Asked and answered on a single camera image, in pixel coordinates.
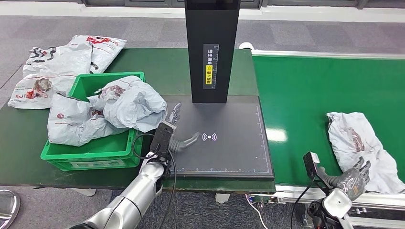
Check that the small green circuit board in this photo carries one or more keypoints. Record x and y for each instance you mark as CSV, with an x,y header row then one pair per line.
x,y
258,199

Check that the shiny silver robot shell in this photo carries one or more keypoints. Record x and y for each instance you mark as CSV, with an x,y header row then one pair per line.
x,y
8,208

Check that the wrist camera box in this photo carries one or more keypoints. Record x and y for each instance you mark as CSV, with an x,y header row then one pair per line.
x,y
310,166
162,139

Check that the green plastic crate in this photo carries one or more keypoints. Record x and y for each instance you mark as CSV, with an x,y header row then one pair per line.
x,y
95,156

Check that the white courier bag black print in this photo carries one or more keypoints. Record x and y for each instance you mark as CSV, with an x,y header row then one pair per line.
x,y
63,63

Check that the white courier bag red print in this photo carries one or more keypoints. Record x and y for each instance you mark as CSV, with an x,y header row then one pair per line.
x,y
106,52

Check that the black inbound scanner machine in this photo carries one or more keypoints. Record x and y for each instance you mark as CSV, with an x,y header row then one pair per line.
x,y
213,25

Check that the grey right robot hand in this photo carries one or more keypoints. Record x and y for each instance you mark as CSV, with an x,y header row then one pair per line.
x,y
351,183

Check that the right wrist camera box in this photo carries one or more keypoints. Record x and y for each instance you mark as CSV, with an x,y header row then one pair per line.
x,y
310,166

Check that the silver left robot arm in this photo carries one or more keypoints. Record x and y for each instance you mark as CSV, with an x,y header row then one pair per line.
x,y
139,196

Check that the white table foot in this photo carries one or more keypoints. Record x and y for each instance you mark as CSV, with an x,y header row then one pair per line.
x,y
222,198
80,192

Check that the white courier bag brown picture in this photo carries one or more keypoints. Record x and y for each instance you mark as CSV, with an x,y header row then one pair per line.
x,y
31,94

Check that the dark framed glass partition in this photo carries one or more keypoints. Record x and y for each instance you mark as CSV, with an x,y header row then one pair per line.
x,y
142,3

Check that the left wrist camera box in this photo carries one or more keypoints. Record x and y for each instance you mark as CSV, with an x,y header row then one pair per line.
x,y
162,139

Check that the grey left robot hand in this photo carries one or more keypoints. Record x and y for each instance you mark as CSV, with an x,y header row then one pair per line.
x,y
185,143

